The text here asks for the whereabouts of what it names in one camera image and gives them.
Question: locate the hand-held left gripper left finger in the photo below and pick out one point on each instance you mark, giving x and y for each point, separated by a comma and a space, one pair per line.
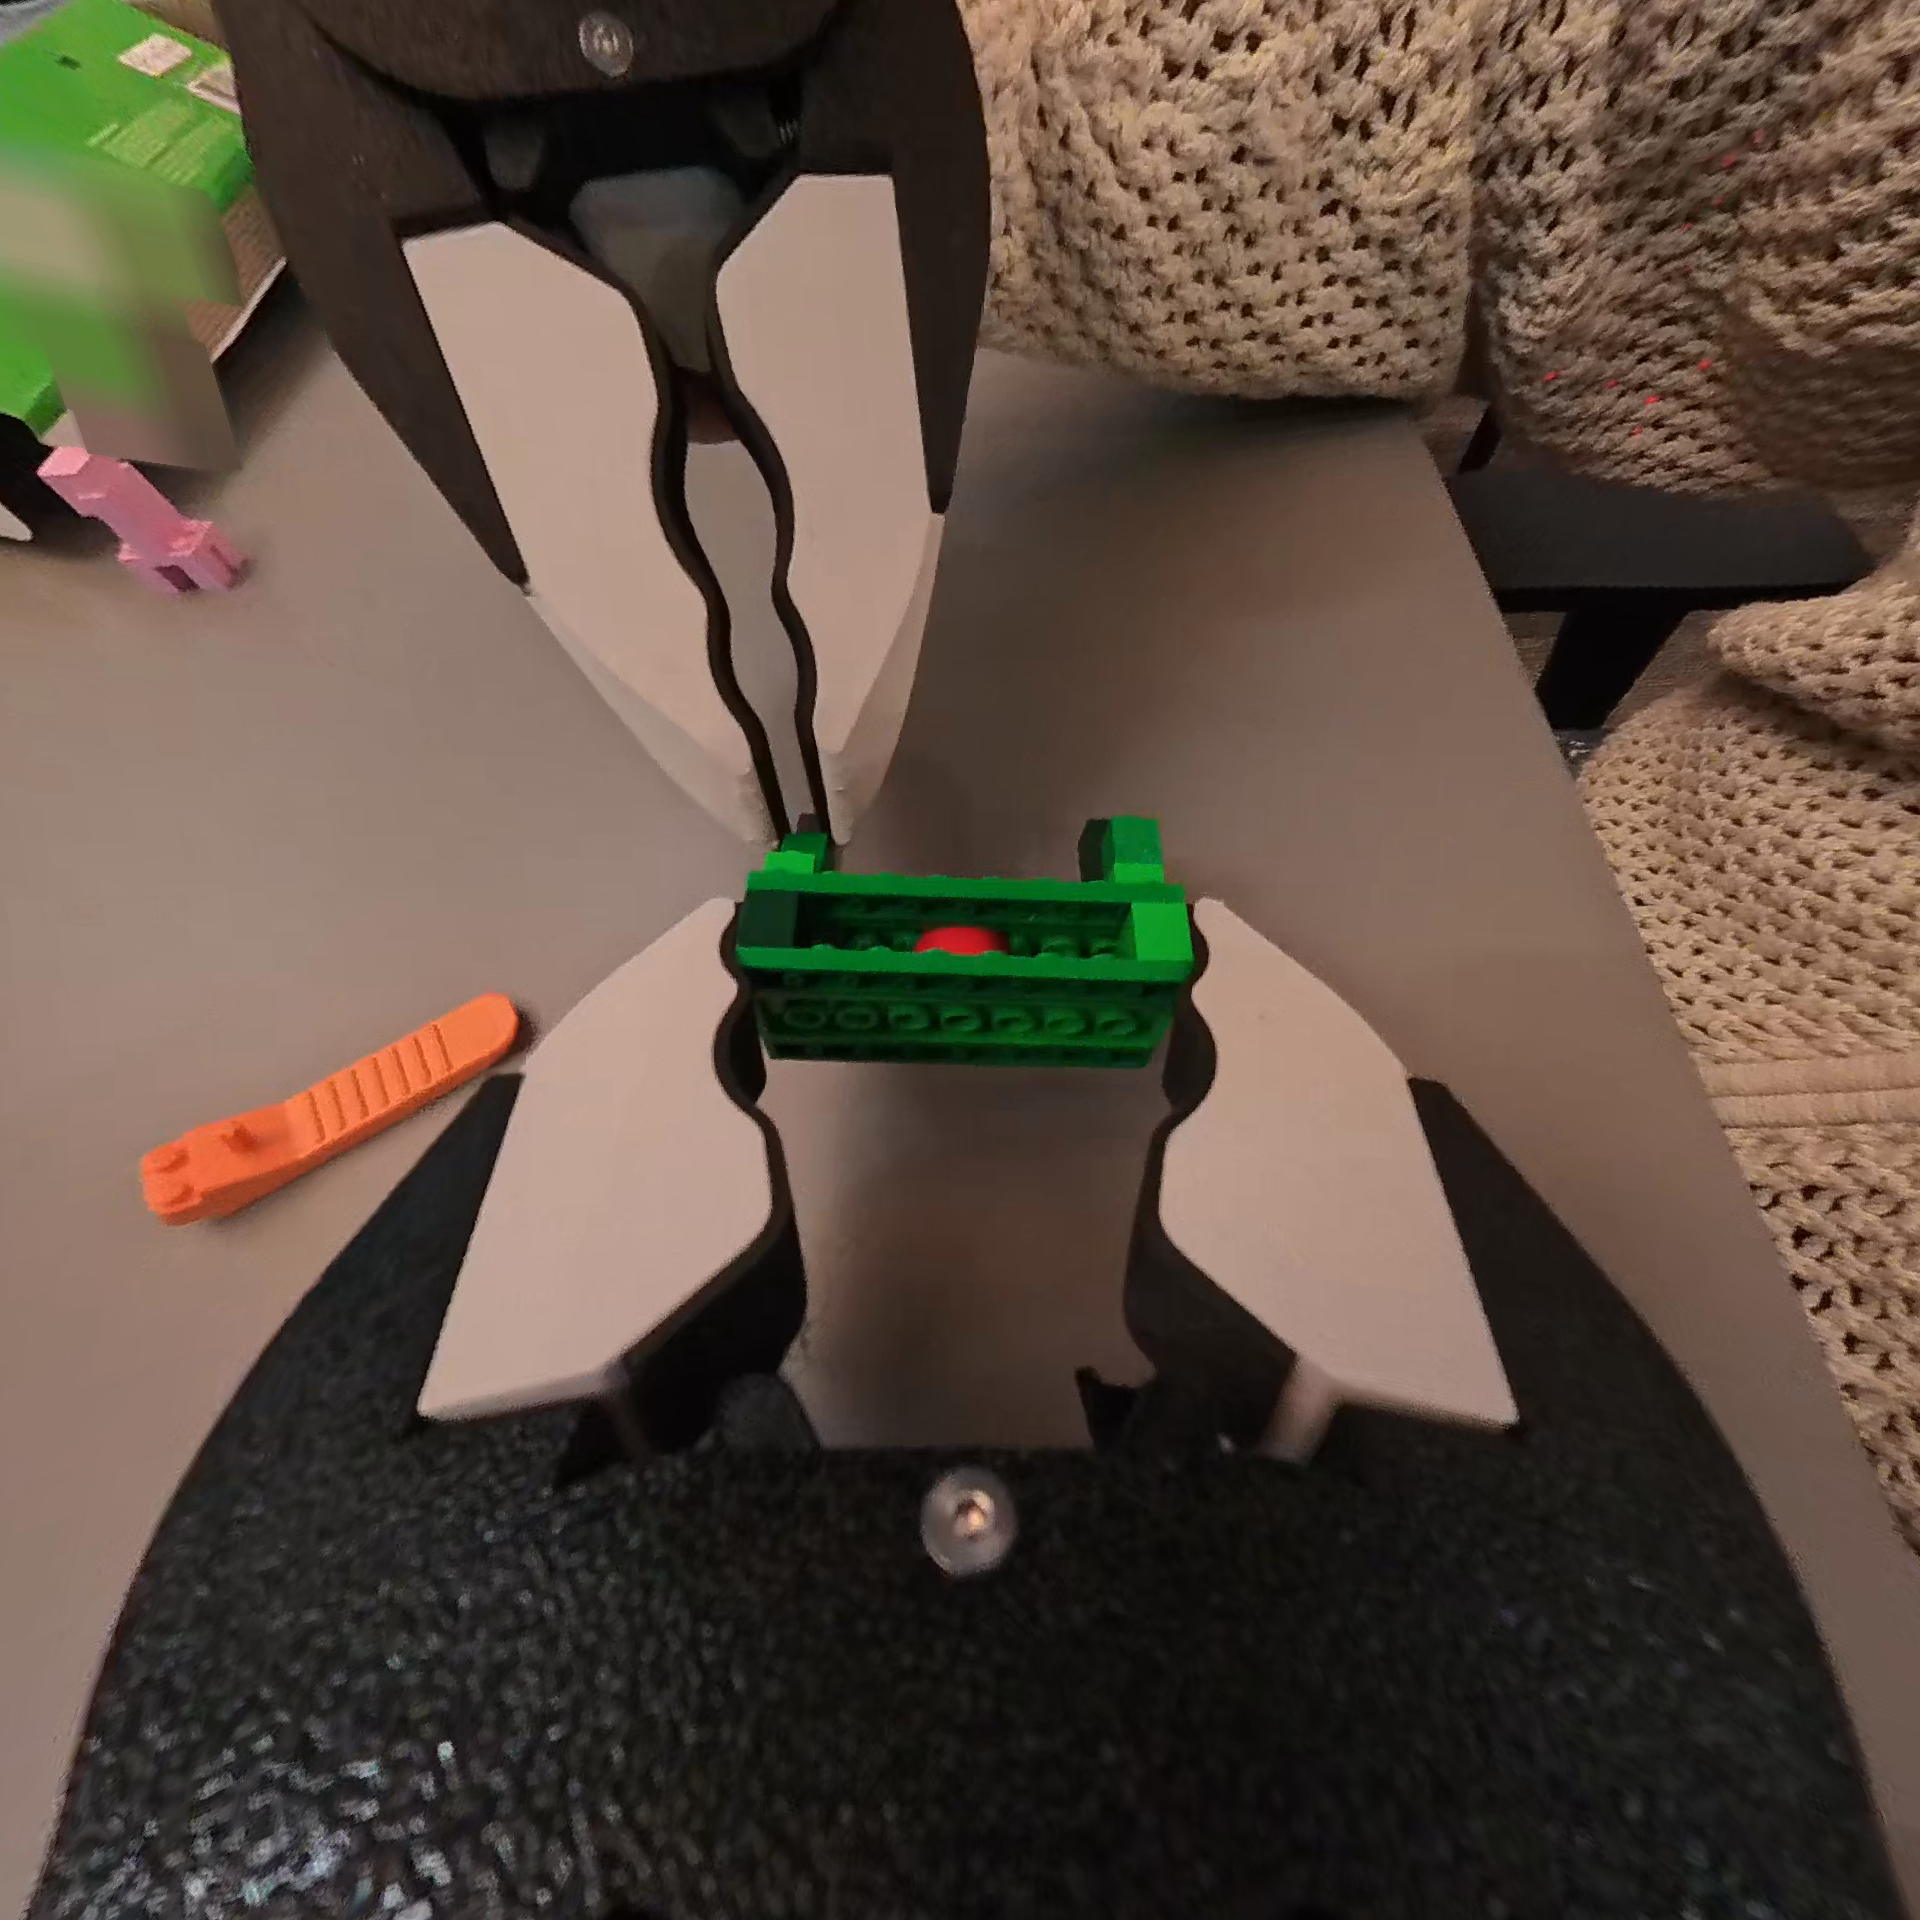
615, 1198

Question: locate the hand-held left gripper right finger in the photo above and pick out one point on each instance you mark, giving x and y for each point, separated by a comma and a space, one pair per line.
1321, 1214

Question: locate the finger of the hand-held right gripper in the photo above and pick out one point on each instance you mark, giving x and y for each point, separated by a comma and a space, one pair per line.
554, 420
840, 420

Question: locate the green lego assembly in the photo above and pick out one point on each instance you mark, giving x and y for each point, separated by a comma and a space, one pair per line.
959, 1020

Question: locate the green lego set box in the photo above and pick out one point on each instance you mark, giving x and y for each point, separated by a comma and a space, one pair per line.
151, 105

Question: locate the pink lego pig figure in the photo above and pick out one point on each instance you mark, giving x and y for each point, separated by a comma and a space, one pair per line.
134, 518

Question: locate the orange brick separator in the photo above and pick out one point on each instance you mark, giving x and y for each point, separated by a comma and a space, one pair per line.
346, 1110

